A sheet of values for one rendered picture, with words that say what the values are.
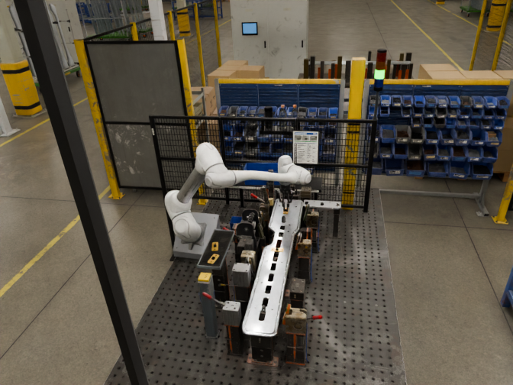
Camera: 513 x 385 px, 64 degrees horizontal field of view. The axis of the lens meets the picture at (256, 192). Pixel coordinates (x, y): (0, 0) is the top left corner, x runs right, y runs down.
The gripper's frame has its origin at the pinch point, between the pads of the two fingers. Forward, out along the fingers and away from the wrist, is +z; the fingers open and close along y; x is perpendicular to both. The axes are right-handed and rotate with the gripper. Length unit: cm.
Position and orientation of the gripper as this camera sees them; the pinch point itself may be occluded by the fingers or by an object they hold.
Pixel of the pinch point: (285, 206)
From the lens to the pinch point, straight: 308.2
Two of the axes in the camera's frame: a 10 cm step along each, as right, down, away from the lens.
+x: 1.8, -4.9, 8.5
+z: 0.5, 8.7, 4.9
